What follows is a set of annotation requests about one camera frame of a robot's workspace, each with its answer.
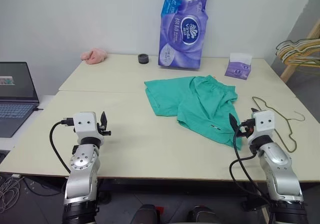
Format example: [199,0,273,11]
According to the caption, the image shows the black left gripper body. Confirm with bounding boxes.
[96,123,112,138]

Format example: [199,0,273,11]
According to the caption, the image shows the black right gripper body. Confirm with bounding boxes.
[238,118,255,139]

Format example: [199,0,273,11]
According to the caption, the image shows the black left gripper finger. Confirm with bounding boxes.
[99,111,109,130]

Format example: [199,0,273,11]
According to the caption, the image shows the olive wire hanger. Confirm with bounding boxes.
[251,96,306,153]

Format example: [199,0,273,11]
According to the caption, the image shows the green shorts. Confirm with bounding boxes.
[143,75,243,151]

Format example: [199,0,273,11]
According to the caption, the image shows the small purple tissue box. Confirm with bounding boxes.
[223,52,253,81]

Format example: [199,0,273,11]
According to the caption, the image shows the wooden clothes rack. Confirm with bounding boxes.
[279,18,320,83]

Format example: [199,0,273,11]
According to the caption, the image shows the pink cloth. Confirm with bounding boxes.
[79,47,109,65]

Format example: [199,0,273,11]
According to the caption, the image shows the black table clamp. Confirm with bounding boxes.
[240,195,269,212]

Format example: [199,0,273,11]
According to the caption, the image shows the black round cup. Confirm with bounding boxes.
[137,53,150,65]

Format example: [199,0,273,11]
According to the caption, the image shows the light table leg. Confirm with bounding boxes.
[260,200,273,224]

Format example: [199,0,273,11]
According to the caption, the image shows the grey laptop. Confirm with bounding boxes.
[0,61,41,138]

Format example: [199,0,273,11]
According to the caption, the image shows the dark rounded shape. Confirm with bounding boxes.
[187,204,214,224]
[133,204,161,224]

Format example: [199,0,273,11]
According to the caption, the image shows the purple Vinda tissue pack bag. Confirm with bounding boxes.
[157,0,211,71]

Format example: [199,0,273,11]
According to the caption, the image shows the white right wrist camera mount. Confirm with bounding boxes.
[246,110,276,145]

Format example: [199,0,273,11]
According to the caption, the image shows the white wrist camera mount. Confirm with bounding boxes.
[72,111,101,144]
[246,110,276,145]

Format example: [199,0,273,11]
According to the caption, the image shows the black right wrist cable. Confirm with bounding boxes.
[229,120,276,207]

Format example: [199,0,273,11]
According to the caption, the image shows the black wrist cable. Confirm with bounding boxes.
[229,120,276,207]
[49,118,75,174]

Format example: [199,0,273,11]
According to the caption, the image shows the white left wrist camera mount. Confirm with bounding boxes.
[72,111,101,144]

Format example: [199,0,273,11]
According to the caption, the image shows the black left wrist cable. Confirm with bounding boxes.
[49,118,75,174]

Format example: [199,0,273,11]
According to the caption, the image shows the black floor cable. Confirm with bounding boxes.
[21,176,66,197]

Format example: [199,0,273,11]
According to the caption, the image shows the white floor cables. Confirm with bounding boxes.
[0,174,21,210]

